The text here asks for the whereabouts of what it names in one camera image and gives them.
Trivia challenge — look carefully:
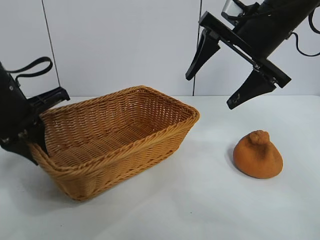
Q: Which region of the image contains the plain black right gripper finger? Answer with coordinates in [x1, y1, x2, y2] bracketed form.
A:
[185, 27, 221, 81]

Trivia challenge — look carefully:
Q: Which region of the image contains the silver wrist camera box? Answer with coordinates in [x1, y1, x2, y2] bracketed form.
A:
[221, 0, 245, 19]

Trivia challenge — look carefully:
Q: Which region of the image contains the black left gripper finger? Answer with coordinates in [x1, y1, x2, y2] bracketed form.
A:
[2, 140, 39, 166]
[26, 119, 50, 158]

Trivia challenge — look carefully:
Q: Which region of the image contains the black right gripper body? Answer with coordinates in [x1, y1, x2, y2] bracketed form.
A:
[198, 3, 311, 89]

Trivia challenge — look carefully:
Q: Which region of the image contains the black camera cable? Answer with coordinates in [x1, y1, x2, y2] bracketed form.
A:
[233, 0, 261, 21]

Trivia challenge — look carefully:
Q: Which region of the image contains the brown woven wicker basket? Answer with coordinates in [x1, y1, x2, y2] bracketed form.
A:
[29, 85, 201, 202]

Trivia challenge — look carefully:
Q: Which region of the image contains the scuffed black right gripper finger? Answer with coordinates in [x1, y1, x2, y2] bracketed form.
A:
[226, 69, 277, 111]

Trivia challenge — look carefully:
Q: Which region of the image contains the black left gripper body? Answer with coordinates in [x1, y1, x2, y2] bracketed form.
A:
[0, 62, 71, 150]

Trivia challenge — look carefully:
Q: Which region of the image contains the thin black cable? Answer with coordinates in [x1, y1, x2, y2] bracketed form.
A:
[308, 9, 320, 35]
[290, 31, 320, 57]

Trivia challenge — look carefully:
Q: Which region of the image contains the orange-brown bread bun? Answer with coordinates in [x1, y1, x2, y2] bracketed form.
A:
[232, 129, 285, 180]

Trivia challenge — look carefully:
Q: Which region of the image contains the black flat strap loop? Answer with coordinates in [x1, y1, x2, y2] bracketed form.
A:
[6, 56, 54, 82]

